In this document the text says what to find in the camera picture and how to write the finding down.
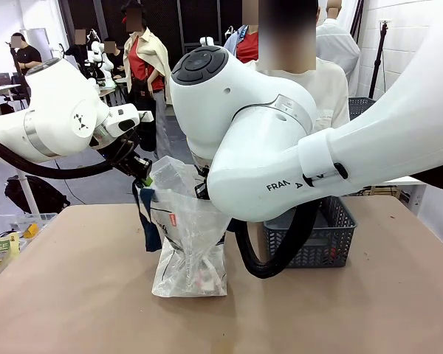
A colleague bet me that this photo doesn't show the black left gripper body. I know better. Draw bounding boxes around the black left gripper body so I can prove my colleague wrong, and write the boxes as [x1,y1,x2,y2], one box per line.
[92,135,155,182]

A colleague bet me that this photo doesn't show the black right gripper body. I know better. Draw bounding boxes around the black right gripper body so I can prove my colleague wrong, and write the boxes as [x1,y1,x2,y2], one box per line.
[193,164,212,202]

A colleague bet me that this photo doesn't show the clear plastic package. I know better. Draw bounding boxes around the clear plastic package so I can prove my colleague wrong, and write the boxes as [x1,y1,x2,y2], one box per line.
[150,155,197,197]

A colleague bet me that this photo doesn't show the clear shopping bag blue handles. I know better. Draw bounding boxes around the clear shopping bag blue handles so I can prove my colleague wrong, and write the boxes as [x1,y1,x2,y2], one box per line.
[131,155,233,299]

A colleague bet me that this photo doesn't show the black backpack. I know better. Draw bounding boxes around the black backpack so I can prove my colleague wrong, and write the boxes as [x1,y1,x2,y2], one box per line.
[4,174,72,215]

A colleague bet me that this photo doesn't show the seated person in black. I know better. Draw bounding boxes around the seated person in black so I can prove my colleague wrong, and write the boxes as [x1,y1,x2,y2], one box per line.
[102,39,126,77]

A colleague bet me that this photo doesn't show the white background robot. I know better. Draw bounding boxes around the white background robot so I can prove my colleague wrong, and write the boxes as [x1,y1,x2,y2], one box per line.
[85,38,116,88]

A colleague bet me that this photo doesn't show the yellow snack packet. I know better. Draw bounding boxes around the yellow snack packet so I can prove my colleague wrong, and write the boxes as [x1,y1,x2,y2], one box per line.
[22,222,40,240]

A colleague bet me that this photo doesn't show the dark grey plastic basket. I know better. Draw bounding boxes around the dark grey plastic basket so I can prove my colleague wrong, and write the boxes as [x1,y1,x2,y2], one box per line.
[261,195,358,269]

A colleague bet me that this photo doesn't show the clear plastic bin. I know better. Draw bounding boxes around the clear plastic bin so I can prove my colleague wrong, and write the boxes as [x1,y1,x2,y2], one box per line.
[0,212,59,243]

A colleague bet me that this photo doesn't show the person in black t-shirt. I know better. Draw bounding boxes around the person in black t-shirt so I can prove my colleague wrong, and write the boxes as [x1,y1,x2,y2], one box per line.
[9,32,44,77]

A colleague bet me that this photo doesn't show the cream snack pack green label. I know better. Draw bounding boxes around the cream snack pack green label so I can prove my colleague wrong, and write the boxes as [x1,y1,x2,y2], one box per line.
[0,232,21,267]

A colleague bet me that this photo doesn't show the person in white shirt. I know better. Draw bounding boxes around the person in white shirt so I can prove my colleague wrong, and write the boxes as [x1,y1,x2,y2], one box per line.
[242,0,351,133]

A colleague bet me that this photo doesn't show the grey mesh basket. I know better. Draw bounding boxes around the grey mesh basket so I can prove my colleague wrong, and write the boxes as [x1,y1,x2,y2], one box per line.
[348,97,377,122]

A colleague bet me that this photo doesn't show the black tripod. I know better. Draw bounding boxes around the black tripod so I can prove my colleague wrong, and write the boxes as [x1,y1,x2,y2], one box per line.
[368,21,391,100]

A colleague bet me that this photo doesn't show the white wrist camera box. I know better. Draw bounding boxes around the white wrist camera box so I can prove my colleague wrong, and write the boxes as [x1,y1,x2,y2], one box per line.
[106,103,155,138]

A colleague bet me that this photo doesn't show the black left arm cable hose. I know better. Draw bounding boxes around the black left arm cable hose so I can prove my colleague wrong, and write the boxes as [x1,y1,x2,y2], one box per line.
[0,134,114,181]

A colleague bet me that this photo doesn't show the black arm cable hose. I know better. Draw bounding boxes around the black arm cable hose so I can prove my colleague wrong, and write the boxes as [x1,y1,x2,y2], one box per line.
[0,134,114,181]
[235,160,443,280]

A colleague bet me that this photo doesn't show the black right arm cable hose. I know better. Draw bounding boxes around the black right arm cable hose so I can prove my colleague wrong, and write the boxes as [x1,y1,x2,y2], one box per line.
[235,160,443,280]

